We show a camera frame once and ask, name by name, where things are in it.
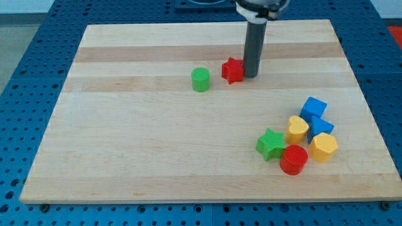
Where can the white robot wrist flange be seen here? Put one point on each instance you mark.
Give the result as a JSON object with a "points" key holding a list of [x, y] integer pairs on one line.
{"points": [[261, 11]]}

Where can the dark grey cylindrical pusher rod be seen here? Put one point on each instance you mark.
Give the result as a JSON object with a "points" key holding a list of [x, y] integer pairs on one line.
{"points": [[253, 47]]}

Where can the red star block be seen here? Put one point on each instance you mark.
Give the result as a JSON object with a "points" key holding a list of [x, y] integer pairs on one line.
{"points": [[232, 70]]}

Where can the green star block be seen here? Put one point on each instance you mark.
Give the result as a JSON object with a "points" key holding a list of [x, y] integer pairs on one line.
{"points": [[271, 144]]}

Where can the green cylinder block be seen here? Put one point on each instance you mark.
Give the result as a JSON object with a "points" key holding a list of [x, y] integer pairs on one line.
{"points": [[200, 79]]}

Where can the blue cube block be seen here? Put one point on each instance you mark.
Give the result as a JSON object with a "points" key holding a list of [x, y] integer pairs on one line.
{"points": [[312, 107]]}

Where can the yellow heart block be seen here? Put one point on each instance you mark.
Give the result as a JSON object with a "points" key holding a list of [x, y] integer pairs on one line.
{"points": [[296, 130]]}

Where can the blue triangle block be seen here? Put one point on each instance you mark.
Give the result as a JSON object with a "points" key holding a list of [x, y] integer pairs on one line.
{"points": [[318, 125]]}

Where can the red cylinder block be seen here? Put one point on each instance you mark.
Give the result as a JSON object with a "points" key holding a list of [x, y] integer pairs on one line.
{"points": [[293, 160]]}

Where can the yellow hexagon block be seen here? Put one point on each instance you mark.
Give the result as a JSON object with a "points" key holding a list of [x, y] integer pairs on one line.
{"points": [[323, 147]]}

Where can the light wooden board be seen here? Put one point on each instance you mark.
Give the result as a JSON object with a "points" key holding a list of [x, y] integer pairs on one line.
{"points": [[128, 127]]}

